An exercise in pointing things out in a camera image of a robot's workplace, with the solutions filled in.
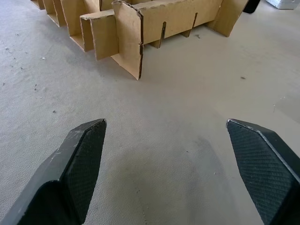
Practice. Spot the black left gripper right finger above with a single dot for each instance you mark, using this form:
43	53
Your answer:
264	168

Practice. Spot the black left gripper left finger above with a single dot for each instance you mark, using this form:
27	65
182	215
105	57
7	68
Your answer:
70	173

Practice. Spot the white object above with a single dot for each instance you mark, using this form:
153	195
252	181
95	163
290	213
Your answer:
284	3

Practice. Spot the brown cardboard divider grid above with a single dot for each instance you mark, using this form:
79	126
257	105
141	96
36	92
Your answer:
131	30

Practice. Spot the black rounded object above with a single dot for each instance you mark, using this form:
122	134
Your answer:
251	5

